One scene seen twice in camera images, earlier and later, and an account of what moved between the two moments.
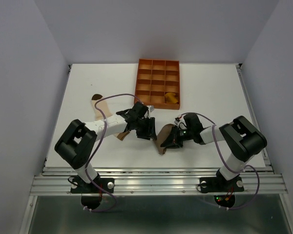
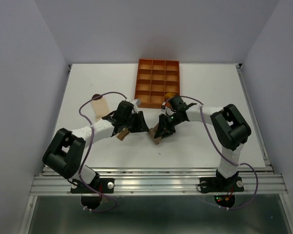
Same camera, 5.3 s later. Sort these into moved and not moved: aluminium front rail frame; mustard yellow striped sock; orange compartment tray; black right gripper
Moved: black right gripper
Not moved: aluminium front rail frame; orange compartment tray; mustard yellow striped sock
